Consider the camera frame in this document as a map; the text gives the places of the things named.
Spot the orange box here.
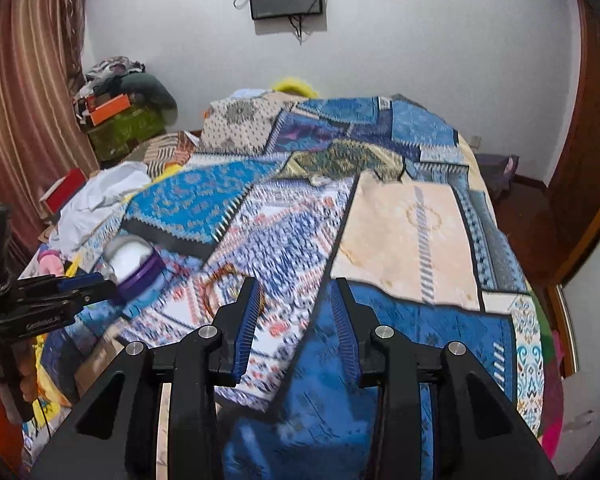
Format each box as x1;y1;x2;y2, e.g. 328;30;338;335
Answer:
87;94;132;127

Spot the purple cloth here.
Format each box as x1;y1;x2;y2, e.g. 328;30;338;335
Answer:
475;154;521;196

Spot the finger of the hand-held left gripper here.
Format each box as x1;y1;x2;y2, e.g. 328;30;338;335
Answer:
16;271;106;295
27;281;120;313

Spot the brown cardboard box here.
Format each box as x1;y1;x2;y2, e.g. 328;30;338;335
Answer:
74;332;126;396

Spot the brown wooden door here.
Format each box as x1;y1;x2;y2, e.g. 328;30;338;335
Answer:
545;0;600;286

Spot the orange bangle set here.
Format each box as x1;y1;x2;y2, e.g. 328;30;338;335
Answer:
200;269;266;322

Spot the beige patterned pillow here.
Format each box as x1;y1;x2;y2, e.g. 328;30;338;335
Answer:
199;91;293;156

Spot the yellow fluffy cushion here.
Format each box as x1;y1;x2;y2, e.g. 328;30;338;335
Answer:
271;76;322;98

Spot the blue patchwork blanket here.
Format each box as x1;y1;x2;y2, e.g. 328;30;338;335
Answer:
22;94;546;480

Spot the pile of clothes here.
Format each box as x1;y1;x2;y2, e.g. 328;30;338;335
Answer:
72;56;178;123

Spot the white cloth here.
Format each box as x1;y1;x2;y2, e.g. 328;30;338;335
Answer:
57;161;153;253

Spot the striped brown curtain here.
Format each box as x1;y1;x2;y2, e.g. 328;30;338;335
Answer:
0;0;101;271

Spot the red box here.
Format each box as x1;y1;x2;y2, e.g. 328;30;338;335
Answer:
39;167;88;216

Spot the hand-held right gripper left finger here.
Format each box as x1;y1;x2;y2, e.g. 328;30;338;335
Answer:
27;277;266;480

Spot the person's left hand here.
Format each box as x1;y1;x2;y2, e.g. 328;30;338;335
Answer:
0;339;40;411

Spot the pink toy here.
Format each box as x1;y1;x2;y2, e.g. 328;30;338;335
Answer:
36;249;67;278

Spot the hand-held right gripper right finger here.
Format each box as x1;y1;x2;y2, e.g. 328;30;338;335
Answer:
327;277;573;480

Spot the green covered cabinet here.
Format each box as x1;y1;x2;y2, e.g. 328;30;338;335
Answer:
86;105;167;163

